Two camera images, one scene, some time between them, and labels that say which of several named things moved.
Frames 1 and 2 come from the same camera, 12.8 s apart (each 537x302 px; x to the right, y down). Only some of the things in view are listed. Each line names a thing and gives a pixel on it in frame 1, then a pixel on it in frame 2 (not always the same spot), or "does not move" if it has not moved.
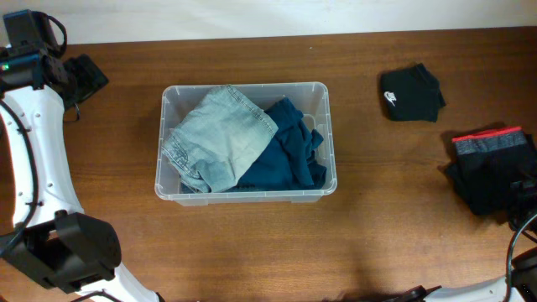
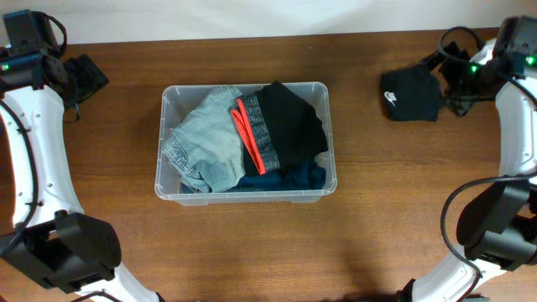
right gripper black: [519, 215] to [460, 104]
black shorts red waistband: [486, 164] to [279, 129]
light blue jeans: [216, 139] does not move
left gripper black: [85, 78] does not move
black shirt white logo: [411, 94] does not move
